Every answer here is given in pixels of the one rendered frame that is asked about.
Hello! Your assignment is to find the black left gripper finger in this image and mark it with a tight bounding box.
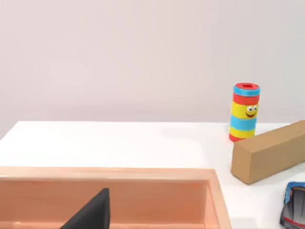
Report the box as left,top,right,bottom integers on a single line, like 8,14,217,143
59,187,111,229

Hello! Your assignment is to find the shallow salmon-coloured box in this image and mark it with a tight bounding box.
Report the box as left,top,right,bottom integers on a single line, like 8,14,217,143
0,166,232,229

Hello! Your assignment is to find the striped smiling face cylinder toy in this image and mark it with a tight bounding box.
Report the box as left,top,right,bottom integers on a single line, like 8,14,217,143
229,82,262,143

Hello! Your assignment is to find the brown cardboard box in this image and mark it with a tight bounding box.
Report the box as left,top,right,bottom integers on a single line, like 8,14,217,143
230,120,305,185

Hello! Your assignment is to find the blue and grey toy car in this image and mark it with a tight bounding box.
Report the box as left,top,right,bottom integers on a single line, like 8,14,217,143
279,181,305,229

